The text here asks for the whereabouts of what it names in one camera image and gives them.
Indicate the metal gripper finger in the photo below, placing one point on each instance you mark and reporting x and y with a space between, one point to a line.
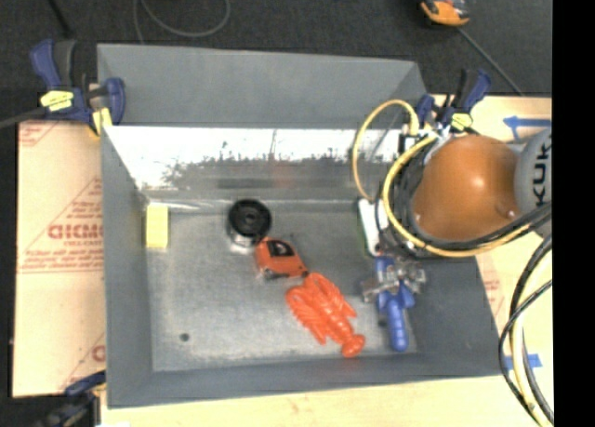
372 289

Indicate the blue plastic tool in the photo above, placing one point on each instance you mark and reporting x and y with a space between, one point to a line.
399 323

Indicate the orange toy lobster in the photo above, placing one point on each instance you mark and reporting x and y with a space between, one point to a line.
325 311

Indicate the orange tape measure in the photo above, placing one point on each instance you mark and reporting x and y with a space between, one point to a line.
279 255

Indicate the black round disc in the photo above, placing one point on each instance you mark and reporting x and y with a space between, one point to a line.
249 219

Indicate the grey metal bin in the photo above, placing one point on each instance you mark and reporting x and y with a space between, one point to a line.
223 313

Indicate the yellow sponge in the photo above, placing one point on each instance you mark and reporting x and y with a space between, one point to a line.
157 226

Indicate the brown cardboard board red print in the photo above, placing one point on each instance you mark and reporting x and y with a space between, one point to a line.
56 323

